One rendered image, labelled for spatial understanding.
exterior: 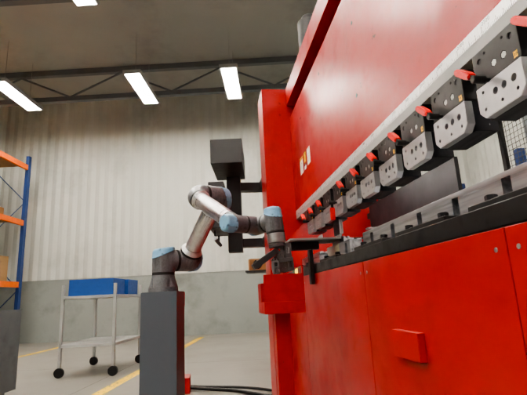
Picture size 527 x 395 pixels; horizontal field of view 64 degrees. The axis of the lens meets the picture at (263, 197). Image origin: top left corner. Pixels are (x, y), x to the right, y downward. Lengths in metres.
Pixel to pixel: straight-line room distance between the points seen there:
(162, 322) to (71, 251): 8.25
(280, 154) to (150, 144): 7.33
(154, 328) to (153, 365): 0.17
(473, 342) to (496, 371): 0.08
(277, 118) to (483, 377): 2.64
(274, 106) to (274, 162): 0.46
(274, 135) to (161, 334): 1.72
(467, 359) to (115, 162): 9.82
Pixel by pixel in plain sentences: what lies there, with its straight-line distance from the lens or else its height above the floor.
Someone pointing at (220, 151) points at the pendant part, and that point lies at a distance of 3.35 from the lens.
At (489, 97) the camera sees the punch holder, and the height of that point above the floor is 1.14.
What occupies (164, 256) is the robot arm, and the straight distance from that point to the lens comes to 2.26.
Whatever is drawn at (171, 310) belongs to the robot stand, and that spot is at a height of 0.68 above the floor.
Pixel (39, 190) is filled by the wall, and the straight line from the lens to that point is 11.01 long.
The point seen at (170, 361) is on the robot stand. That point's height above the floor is 0.45.
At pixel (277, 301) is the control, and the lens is 1.69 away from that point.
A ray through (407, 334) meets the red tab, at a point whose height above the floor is 0.61.
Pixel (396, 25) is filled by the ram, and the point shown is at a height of 1.59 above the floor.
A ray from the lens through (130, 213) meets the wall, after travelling 10.03.
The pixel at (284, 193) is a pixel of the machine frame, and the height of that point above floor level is 1.46.
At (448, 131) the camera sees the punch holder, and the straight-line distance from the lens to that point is 1.23.
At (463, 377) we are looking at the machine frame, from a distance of 1.06.
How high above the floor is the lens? 0.73
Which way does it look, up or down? 13 degrees up
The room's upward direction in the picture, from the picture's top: 3 degrees counter-clockwise
